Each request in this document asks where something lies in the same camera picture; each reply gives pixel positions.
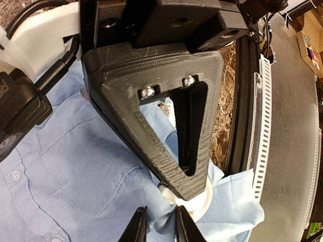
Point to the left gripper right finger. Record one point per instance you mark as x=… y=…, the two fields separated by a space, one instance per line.
x=186 y=229

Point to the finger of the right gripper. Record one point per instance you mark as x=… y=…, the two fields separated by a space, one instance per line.
x=162 y=102

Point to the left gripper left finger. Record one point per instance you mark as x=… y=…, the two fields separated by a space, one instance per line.
x=136 y=230

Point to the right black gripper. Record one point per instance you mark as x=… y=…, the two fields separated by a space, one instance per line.
x=200 y=25

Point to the round floral brooch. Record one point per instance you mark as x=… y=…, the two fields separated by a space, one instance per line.
x=196 y=206

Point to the light blue shirt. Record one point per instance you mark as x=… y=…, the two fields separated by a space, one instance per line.
x=73 y=179

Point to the black front rail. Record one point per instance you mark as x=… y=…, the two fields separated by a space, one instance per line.
x=247 y=56

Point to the white slotted cable duct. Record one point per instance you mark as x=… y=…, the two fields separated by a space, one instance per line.
x=261 y=138

